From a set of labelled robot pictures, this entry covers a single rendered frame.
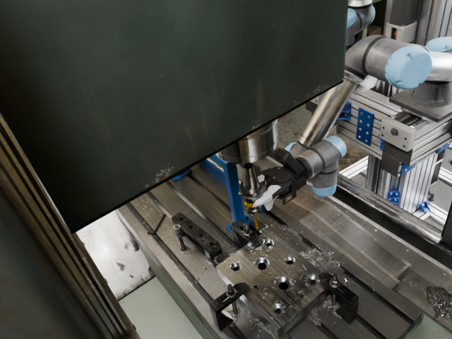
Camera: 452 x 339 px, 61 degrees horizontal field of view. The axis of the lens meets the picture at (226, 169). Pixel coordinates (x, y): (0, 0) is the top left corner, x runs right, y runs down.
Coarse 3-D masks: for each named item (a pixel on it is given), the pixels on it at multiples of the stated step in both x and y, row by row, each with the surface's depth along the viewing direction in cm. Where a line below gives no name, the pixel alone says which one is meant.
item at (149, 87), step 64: (0, 0) 41; (64, 0) 45; (128, 0) 49; (192, 0) 54; (256, 0) 61; (320, 0) 69; (0, 64) 44; (64, 64) 48; (128, 64) 53; (192, 64) 59; (256, 64) 67; (320, 64) 77; (64, 128) 51; (128, 128) 57; (192, 128) 65; (256, 128) 75; (64, 192) 56; (128, 192) 63
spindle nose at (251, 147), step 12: (276, 120) 86; (264, 132) 83; (276, 132) 87; (240, 144) 83; (252, 144) 83; (264, 144) 85; (276, 144) 90; (228, 156) 86; (240, 156) 85; (252, 156) 85; (264, 156) 87
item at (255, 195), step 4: (240, 184) 102; (260, 184) 101; (240, 188) 101; (260, 188) 100; (240, 192) 102; (244, 192) 101; (248, 192) 99; (252, 192) 99; (256, 192) 99; (260, 192) 100; (248, 196) 100; (252, 196) 100; (256, 196) 100; (260, 196) 101; (252, 200) 100
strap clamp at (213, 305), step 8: (232, 288) 113; (240, 288) 115; (224, 296) 114; (232, 296) 113; (240, 296) 115; (216, 304) 112; (224, 304) 111; (232, 304) 117; (216, 312) 110; (224, 312) 117; (216, 320) 114; (224, 320) 115; (232, 320) 118
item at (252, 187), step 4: (244, 164) 98; (252, 164) 97; (244, 168) 97; (248, 168) 96; (252, 168) 96; (244, 172) 97; (248, 172) 97; (252, 172) 97; (244, 176) 98; (248, 176) 97; (252, 176) 97; (256, 176) 99; (244, 180) 99; (248, 180) 98; (252, 180) 98; (256, 180) 99; (244, 184) 99; (248, 184) 98; (252, 184) 98; (256, 184) 99; (244, 188) 100; (248, 188) 99; (252, 188) 99; (256, 188) 100
